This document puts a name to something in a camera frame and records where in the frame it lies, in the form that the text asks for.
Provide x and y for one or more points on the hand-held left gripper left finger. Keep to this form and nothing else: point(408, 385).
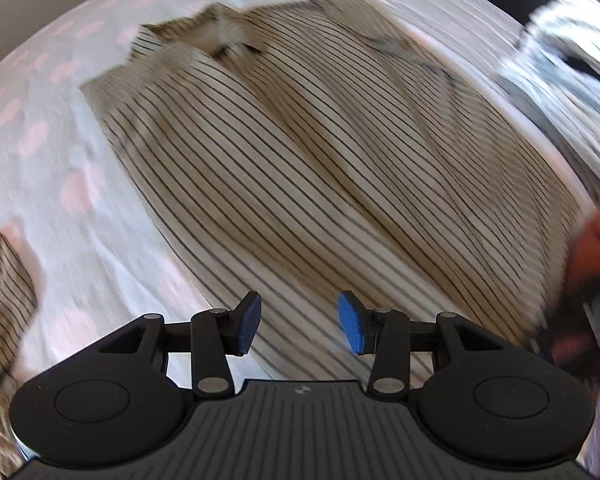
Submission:
point(247, 322)

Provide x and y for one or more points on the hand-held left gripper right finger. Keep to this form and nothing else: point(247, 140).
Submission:
point(355, 322)

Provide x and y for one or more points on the beige striped shirt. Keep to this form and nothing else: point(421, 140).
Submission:
point(305, 160)

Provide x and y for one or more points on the beige striped pants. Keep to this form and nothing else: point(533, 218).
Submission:
point(5, 285)

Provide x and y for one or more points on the stack of white folded clothes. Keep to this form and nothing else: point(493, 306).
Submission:
point(570, 85)

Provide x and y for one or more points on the bed with pink dotted sheet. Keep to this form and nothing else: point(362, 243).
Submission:
point(80, 110)

